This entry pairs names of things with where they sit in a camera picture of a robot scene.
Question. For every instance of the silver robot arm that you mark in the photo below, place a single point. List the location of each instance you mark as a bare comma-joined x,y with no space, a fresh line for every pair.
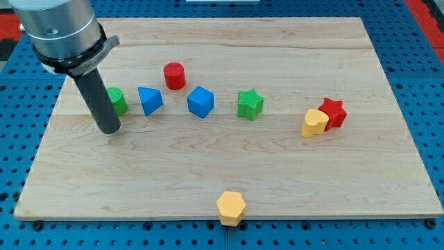
68,39

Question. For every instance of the blue cube block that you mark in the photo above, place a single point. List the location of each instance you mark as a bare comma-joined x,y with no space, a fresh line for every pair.
200,102

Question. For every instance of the green star block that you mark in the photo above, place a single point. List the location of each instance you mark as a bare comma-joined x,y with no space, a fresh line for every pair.
249,104

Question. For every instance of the yellow heart block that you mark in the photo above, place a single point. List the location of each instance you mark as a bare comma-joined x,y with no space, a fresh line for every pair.
314,123

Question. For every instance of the green cylinder block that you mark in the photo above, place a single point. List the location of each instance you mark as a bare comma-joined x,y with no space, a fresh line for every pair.
118,100

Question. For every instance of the red star block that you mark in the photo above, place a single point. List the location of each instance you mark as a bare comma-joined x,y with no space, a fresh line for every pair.
335,111

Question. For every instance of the wooden board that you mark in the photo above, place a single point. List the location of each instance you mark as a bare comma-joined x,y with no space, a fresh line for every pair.
174,165

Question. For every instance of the yellow hexagon block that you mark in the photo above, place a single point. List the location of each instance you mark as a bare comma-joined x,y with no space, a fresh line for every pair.
230,208

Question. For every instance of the red cylinder block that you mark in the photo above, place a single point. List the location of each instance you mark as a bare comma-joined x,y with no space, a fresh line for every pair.
174,74

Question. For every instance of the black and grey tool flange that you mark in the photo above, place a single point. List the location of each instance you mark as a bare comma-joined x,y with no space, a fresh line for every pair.
85,62

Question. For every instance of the blue triangular prism block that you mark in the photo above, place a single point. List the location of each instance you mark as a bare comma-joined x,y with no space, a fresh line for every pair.
151,99

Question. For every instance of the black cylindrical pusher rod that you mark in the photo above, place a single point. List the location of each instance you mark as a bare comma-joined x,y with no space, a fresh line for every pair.
96,97

